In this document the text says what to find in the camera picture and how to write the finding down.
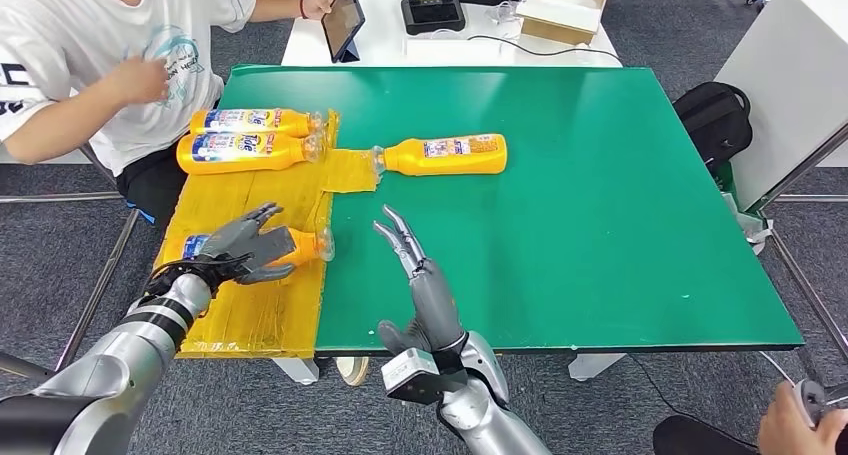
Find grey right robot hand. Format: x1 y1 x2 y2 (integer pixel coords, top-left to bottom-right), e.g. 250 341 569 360
372 204 467 357

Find person's hand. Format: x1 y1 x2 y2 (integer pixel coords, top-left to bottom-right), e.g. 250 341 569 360
757 380 837 455

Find person's left hand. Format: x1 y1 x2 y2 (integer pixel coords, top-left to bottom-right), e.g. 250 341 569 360
301 0 339 23

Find person's right hand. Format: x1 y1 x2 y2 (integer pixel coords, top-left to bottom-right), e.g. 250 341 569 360
109 55 170 107

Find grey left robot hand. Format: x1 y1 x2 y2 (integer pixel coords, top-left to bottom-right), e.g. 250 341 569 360
192 202 297 286

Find white handheld controller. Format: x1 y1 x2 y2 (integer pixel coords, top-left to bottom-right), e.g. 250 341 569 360
793 377 831 428

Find orange detergent bottle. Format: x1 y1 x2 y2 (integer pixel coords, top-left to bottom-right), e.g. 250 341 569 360
180 225 337 271
370 133 509 178
176 131 327 176
189 108 326 139

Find black tablet on stand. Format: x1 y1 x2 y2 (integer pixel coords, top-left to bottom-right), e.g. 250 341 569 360
321 0 367 64

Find white desk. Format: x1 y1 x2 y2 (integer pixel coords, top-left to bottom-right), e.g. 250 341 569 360
280 0 625 68

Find yellow taped board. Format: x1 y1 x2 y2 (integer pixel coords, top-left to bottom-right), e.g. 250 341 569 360
153 109 382 362

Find person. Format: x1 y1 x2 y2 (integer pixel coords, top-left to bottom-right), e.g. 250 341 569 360
0 0 339 228
652 380 848 455

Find tan tape roll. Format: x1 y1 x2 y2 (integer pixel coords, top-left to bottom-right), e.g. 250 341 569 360
335 357 370 388

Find black router with antennas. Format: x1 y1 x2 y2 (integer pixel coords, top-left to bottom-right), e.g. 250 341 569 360
400 0 467 37

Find white plastic bag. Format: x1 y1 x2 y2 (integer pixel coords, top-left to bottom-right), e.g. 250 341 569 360
722 190 775 255

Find green top table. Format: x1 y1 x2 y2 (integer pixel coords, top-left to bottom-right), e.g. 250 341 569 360
218 64 806 386

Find cardboard box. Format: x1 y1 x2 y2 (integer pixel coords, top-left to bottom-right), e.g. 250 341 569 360
515 0 614 46

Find white foam sheet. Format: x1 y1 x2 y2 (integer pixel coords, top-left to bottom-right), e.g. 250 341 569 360
516 0 604 34

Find white table, metal legs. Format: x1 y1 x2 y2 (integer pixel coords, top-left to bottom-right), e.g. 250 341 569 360
714 0 848 400
0 140 167 400

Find black backpack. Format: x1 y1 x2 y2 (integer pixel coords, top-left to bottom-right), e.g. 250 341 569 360
672 80 755 175

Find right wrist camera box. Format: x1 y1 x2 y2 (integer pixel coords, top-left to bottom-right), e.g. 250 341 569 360
380 347 465 407

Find black floor cable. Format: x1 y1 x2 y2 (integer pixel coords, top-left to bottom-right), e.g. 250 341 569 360
625 355 763 450

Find white cable bundle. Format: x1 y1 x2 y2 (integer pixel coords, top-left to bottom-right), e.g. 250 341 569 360
488 0 523 26

